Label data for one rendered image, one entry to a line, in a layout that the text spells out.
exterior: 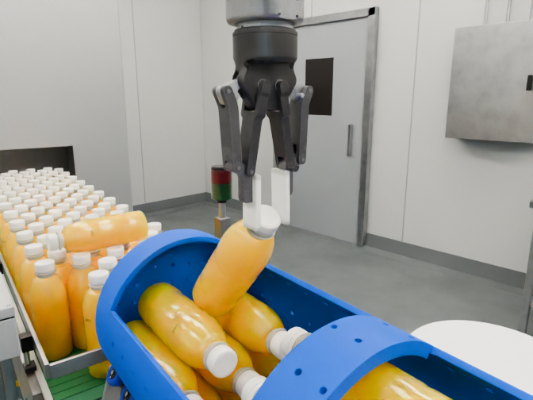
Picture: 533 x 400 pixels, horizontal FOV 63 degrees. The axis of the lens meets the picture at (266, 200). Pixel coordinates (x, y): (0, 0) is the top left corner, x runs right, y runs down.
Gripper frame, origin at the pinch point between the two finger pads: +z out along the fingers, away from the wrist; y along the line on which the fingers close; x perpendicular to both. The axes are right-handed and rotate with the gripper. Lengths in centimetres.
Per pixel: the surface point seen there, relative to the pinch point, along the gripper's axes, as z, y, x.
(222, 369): 21.6, -7.0, 0.5
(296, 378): 12.2, -9.0, -16.4
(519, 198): 66, 309, 97
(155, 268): 16.5, -5.3, 25.6
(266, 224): 2.8, -0.9, -1.1
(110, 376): 37, -13, 31
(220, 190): 15, 33, 66
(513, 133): 16, 288, 98
